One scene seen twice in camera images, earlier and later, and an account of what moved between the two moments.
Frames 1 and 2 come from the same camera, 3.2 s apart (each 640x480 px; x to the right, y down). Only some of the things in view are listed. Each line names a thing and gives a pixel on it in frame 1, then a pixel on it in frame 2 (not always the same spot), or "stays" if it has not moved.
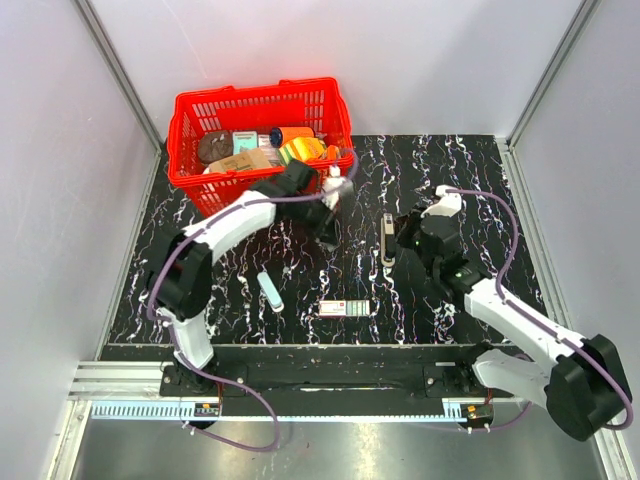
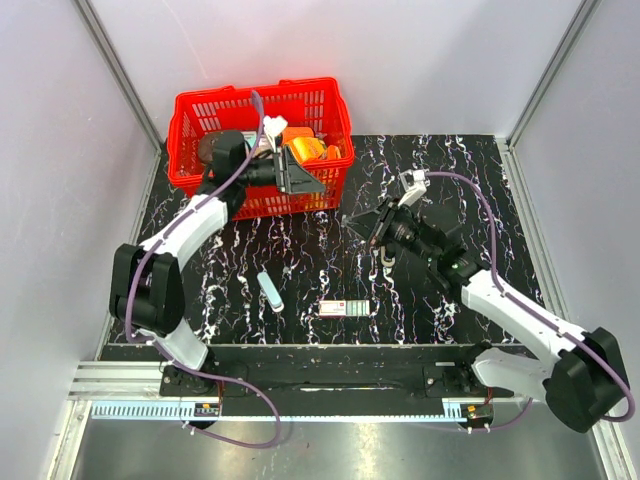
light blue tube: [270, 292] stays
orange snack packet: [332, 152] stays
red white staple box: [344, 308] stays
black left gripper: [325, 231] -> [294, 179]
